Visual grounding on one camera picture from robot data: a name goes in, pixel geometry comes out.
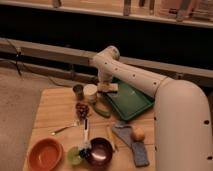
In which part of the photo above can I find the green plastic tray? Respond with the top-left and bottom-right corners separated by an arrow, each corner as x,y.
104,78 -> 154,121

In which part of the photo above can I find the tan rectangular eraser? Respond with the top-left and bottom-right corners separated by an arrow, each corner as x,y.
97,83 -> 118,93

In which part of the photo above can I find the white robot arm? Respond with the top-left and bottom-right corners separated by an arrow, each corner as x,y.
92,46 -> 213,171

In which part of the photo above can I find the purple bowl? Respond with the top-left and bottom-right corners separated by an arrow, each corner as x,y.
86,137 -> 113,167

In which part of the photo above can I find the orange bowl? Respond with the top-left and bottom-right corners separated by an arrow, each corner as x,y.
27,138 -> 64,171

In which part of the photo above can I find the white cylindrical cup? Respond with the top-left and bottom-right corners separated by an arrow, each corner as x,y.
83,84 -> 97,103

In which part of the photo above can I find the green cucumber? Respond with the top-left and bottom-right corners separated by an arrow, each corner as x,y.
92,103 -> 111,118

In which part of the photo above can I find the small metal cup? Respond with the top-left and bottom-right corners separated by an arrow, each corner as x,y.
73,84 -> 84,100

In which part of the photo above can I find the brown grape cluster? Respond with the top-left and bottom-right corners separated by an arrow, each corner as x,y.
75,102 -> 89,120

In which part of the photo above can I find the peach fruit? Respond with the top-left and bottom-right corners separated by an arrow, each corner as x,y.
131,128 -> 145,141

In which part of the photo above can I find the grey blue cloth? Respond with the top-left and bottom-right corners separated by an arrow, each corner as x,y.
112,122 -> 149,167

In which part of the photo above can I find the white handled brush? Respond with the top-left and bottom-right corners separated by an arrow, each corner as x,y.
79,119 -> 91,158

